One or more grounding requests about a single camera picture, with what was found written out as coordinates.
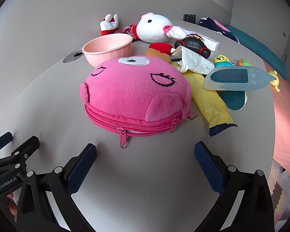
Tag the white bunny plush doll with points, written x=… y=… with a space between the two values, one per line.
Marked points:
x=149 y=31

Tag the teal pillow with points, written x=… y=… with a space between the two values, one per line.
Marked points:
x=256 y=46

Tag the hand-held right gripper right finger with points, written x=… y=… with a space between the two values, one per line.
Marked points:
x=209 y=171

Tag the pale blue silicone case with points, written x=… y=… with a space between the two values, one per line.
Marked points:
x=236 y=78

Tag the pink plush zipper pouch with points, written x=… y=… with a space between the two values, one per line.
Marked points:
x=130 y=89

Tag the white cardboard box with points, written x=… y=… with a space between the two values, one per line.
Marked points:
x=211 y=42

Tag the teal plastic toy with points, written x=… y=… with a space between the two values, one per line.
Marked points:
x=234 y=100

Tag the yellow plush duck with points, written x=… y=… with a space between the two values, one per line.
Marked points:
x=274 y=79

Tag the brown plush toy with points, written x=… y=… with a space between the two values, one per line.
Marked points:
x=154 y=53

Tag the pink bed sheet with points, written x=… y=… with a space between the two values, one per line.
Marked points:
x=286 y=125

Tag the black-haired doll figure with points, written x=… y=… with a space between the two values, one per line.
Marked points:
x=193 y=44

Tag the green and blue frog toy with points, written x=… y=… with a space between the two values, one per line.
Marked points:
x=223 y=62

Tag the crumpled white paper wrapper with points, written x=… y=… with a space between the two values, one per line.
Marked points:
x=195 y=61

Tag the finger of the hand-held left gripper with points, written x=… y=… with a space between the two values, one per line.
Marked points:
x=26 y=149
x=2 y=140

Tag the foam puzzle floor mat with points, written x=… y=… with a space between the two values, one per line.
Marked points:
x=279 y=191

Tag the red plush toy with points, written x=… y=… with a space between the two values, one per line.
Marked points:
x=159 y=47

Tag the yellow snack packet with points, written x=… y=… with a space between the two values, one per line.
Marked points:
x=210 y=99

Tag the small green dinosaur toy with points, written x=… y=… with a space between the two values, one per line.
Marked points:
x=244 y=62

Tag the pink plastic bowl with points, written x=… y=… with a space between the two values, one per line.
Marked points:
x=106 y=50

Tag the navy patterned blanket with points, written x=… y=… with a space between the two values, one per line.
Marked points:
x=207 y=24

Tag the person's left hand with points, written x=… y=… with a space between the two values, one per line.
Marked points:
x=12 y=204

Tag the dark wall socket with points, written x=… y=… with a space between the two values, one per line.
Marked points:
x=189 y=18

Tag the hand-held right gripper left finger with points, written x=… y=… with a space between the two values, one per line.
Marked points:
x=83 y=166

